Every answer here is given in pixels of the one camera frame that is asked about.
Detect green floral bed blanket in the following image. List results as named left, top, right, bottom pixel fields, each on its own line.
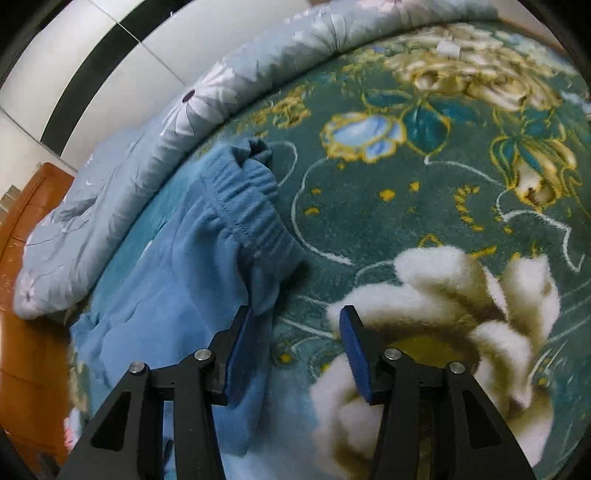
left=64, top=23, right=590, bottom=479

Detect white wardrobe with black stripe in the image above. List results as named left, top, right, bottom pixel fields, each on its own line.
left=1, top=1, right=305, bottom=190

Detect light blue floral quilt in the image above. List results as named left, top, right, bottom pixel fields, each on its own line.
left=12, top=1, right=497, bottom=320

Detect orange wooden headboard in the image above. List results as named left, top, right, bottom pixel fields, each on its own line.
left=1, top=163, right=73, bottom=474

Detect blue fleece pants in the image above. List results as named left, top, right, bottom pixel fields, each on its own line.
left=71, top=139, right=304, bottom=479

